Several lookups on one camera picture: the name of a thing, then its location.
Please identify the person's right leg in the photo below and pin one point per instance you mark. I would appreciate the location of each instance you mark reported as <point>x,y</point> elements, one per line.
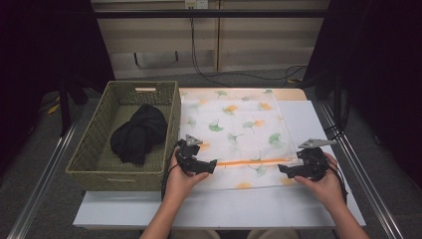
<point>273,235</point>

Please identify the white board sheet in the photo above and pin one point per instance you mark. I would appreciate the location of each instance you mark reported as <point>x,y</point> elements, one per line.
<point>232,209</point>

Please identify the black cloth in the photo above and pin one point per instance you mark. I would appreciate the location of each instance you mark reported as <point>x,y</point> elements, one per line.
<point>139,134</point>

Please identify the green woven basket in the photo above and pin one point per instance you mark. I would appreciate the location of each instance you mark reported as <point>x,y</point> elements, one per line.
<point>99,166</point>

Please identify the person's left hand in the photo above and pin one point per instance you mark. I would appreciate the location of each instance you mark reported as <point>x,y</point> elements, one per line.
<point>180,186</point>

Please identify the dark curtain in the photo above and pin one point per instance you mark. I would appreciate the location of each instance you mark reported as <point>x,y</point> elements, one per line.
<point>381,66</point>
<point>40,49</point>

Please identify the person's right hand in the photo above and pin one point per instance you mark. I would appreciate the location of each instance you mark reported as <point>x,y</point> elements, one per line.
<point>326,191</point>

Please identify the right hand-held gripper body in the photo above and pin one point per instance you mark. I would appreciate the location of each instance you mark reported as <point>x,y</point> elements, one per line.
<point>313,162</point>

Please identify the white leaf-print mesh laundry bag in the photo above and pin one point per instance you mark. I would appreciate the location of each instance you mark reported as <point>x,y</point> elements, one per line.
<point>239,132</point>

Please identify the white wall outlet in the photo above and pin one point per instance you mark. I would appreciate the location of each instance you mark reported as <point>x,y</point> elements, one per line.
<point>196,3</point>

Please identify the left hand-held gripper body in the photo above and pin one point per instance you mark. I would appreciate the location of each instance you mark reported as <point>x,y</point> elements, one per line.
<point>187,156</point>

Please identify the yellow floor tape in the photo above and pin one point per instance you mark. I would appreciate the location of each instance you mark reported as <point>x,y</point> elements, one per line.
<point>53,109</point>

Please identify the black metal stand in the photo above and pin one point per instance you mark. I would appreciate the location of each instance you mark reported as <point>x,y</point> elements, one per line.
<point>337,99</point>
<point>64,109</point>

